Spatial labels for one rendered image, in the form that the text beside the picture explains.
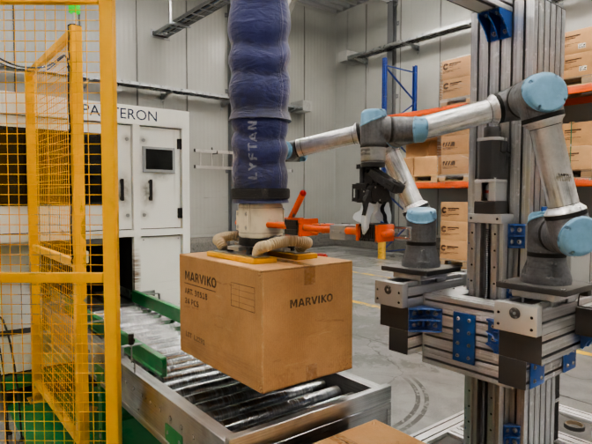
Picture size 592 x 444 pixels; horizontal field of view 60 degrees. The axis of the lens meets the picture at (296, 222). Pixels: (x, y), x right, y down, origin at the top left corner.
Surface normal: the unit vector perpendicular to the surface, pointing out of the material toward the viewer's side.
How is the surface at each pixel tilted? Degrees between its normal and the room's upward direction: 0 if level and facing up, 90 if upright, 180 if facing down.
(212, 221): 90
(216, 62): 90
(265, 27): 93
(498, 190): 90
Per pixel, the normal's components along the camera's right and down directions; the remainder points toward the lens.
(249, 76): -0.18, -0.21
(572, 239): 0.07, 0.17
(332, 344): 0.61, 0.04
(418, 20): -0.77, 0.03
